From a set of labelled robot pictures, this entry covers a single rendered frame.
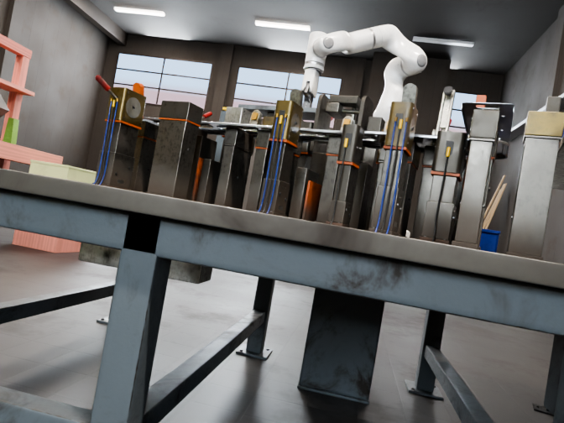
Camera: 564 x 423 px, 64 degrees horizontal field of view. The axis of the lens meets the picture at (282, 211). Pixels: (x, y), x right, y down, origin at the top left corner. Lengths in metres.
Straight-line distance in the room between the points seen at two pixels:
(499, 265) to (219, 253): 0.49
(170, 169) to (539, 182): 1.07
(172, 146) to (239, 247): 0.77
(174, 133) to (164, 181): 0.17
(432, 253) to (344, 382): 1.32
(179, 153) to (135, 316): 0.73
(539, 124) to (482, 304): 0.55
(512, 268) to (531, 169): 0.46
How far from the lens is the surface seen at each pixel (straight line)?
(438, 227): 1.18
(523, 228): 1.24
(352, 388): 2.07
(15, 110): 6.46
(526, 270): 0.84
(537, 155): 1.26
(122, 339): 0.97
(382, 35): 2.16
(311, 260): 0.84
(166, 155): 1.58
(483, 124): 1.03
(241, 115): 1.84
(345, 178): 1.28
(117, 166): 1.71
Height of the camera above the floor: 0.69
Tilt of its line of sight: 1 degrees up
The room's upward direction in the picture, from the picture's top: 10 degrees clockwise
